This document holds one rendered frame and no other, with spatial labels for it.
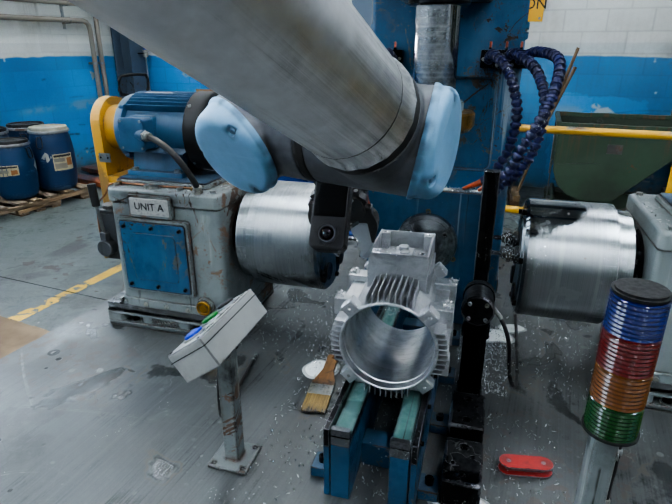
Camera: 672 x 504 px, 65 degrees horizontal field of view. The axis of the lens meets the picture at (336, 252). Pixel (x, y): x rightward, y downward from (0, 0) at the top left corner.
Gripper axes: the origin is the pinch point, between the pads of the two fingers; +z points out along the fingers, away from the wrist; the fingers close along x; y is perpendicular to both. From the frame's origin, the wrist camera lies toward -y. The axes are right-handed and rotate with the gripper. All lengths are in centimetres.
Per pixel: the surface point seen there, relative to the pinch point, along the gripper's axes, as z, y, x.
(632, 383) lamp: -3.0, -16.0, -36.3
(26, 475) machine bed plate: 22, -36, 50
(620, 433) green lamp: 2.8, -19.5, -36.3
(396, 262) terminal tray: 7.6, 5.3, -5.8
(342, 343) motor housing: 14.3, -7.3, 1.3
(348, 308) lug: 8.3, -4.2, 0.3
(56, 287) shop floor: 190, 95, 243
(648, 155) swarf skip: 264, 343, -148
